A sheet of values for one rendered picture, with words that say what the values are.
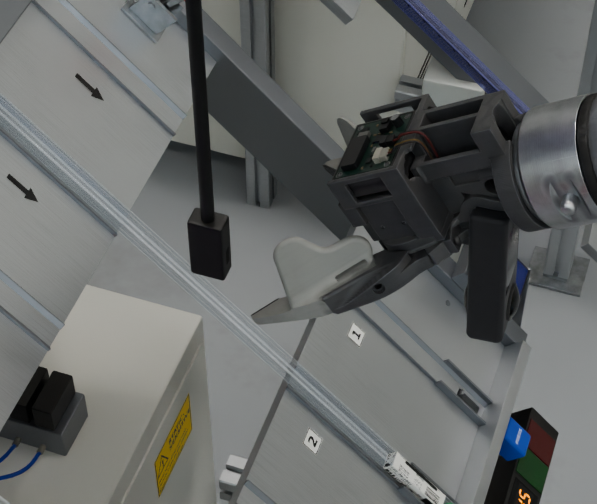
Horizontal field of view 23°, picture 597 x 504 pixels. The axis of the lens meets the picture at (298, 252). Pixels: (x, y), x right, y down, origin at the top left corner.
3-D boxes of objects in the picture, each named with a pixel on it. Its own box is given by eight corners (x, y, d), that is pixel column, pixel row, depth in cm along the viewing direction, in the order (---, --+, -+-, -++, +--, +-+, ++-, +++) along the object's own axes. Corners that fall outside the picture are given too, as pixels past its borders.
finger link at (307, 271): (214, 268, 93) (335, 189, 92) (263, 330, 96) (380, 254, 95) (221, 293, 90) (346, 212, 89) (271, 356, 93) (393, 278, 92)
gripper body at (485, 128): (353, 110, 94) (517, 67, 87) (416, 204, 99) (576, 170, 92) (315, 190, 90) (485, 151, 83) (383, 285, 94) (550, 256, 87)
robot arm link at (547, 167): (642, 159, 89) (616, 253, 84) (574, 173, 92) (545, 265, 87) (591, 66, 85) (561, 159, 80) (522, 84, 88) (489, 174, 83)
